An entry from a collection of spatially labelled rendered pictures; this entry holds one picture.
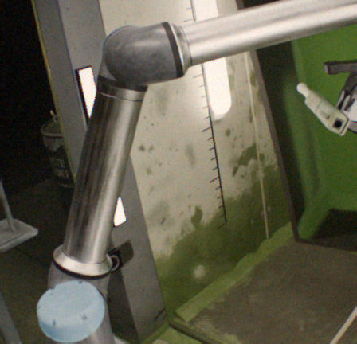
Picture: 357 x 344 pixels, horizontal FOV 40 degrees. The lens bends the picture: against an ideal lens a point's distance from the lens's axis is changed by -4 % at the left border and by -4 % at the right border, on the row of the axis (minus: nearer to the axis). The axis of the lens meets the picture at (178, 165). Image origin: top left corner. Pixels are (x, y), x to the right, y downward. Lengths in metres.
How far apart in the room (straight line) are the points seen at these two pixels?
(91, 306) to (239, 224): 1.62
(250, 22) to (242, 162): 1.61
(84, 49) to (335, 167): 1.14
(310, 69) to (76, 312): 1.33
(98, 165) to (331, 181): 1.35
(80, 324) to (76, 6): 1.15
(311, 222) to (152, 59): 1.35
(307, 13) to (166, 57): 0.30
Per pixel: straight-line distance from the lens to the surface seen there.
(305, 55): 1.99
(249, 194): 2.64
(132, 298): 2.19
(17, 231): 1.81
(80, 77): 1.82
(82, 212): 1.17
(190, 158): 2.25
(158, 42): 0.95
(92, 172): 1.13
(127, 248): 2.08
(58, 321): 1.09
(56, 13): 1.82
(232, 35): 0.98
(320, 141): 2.16
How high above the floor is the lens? 1.51
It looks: 20 degrees down
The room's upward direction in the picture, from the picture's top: 10 degrees counter-clockwise
